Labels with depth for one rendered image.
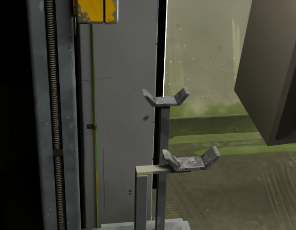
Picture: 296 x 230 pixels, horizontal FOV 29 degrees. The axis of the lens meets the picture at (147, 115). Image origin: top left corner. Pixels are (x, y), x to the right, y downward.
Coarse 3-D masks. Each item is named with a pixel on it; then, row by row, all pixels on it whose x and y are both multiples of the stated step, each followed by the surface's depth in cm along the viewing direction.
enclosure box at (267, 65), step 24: (264, 0) 202; (288, 0) 185; (264, 24) 204; (288, 24) 187; (264, 48) 206; (288, 48) 188; (240, 72) 229; (264, 72) 208; (288, 72) 191; (240, 96) 231; (264, 96) 210; (288, 96) 237; (264, 120) 212; (288, 120) 224
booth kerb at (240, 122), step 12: (180, 120) 292; (192, 120) 294; (204, 120) 295; (216, 120) 296; (228, 120) 297; (240, 120) 298; (180, 132) 296; (192, 132) 297; (204, 132) 298; (216, 132) 299; (228, 132) 300; (240, 132) 301
